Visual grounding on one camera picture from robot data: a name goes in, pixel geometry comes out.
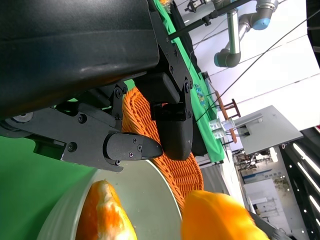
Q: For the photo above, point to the brown wooden stool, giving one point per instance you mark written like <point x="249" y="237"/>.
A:
<point x="236" y="108"/>

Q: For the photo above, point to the orange wicker basket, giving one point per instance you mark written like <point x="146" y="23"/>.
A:
<point x="180" y="175"/>

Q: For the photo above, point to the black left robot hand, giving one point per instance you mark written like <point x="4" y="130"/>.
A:
<point x="75" y="50"/>

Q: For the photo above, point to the orange striped bread bun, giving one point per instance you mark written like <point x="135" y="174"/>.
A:
<point x="215" y="217"/>

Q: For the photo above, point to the grey metal stand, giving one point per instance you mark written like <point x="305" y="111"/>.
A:
<point x="270" y="130"/>

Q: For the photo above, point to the clear plastic box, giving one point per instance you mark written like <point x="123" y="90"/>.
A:
<point x="228" y="123"/>
<point x="217" y="130"/>

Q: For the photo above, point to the black boom pole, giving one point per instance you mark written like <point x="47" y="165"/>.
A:
<point x="190" y="28"/>

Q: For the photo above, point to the pale green bowl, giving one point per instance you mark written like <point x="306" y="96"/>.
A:
<point x="145" y="190"/>

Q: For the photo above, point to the green tablecloth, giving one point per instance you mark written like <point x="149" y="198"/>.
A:
<point x="30" y="187"/>

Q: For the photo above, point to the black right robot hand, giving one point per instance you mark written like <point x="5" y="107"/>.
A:
<point x="272" y="233"/>

